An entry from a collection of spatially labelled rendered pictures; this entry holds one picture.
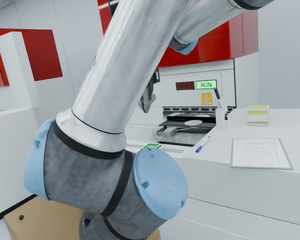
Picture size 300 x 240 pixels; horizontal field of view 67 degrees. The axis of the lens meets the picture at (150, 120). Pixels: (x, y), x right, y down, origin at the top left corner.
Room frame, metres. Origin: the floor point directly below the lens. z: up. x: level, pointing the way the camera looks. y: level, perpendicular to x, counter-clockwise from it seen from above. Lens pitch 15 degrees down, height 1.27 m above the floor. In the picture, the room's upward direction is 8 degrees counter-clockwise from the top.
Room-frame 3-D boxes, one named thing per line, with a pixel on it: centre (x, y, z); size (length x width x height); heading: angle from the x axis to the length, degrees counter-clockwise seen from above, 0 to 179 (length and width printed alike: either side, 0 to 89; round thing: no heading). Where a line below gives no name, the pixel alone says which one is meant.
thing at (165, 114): (1.30, -0.27, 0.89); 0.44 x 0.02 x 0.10; 54
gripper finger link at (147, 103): (0.80, -0.01, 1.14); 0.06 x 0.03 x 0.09; 144
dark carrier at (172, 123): (1.33, -0.30, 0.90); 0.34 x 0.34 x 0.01; 53
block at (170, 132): (1.15, -0.10, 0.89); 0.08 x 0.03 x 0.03; 144
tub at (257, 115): (0.88, -0.43, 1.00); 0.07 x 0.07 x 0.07; 57
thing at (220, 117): (0.89, -0.29, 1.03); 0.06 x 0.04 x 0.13; 144
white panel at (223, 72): (1.42, -0.13, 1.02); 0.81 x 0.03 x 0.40; 54
